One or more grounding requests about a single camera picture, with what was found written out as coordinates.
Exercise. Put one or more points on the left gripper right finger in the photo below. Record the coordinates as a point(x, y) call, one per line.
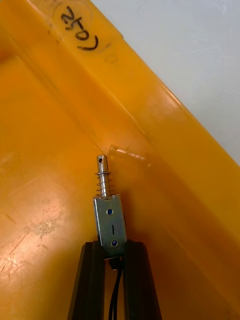
point(140, 280)

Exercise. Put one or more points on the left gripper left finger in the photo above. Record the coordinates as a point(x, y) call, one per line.
point(91, 280)

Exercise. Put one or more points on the small metal solenoid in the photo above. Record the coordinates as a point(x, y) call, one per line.
point(111, 225)

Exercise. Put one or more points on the yellow-orange plastic bin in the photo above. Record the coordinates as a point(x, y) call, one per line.
point(50, 150)

